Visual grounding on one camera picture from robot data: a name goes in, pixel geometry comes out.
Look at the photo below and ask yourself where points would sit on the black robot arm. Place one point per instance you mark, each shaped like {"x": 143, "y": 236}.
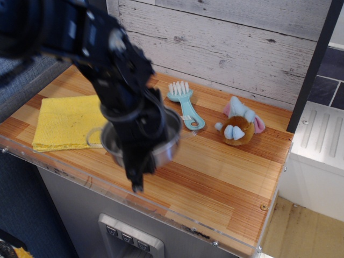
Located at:
{"x": 99, "y": 47}

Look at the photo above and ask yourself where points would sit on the white ribbed drainboard unit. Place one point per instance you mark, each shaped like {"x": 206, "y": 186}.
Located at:
{"x": 313, "y": 176}

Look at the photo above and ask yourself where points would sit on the grey toy fridge cabinet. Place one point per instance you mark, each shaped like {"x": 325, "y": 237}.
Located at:
{"x": 113, "y": 215}

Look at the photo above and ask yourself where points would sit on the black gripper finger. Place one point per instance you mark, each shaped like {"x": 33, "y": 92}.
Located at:
{"x": 135, "y": 171}

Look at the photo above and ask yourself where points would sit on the silver dispenser button panel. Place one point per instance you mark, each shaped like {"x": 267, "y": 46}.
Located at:
{"x": 124, "y": 240}

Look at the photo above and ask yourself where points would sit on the black vertical post right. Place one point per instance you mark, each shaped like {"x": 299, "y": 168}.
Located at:
{"x": 318, "y": 55}

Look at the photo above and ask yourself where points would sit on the clear acrylic table edge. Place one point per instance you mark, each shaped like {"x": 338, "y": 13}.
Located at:
{"x": 216, "y": 193}

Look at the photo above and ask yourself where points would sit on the stainless steel pot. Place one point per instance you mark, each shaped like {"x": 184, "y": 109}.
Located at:
{"x": 161, "y": 154}

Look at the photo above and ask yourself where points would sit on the brown and blue plush toy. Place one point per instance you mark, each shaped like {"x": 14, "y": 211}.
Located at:
{"x": 242, "y": 123}

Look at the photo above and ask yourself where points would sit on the yellow folded towel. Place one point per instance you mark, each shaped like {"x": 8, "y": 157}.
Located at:
{"x": 69, "y": 123}

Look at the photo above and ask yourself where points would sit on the yellow object bottom left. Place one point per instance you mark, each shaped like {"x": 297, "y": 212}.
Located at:
{"x": 22, "y": 253}

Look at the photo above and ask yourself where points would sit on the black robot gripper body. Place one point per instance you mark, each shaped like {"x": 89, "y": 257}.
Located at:
{"x": 136, "y": 135}

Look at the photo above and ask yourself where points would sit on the light blue dish brush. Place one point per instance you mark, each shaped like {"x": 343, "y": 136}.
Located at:
{"x": 180, "y": 92}

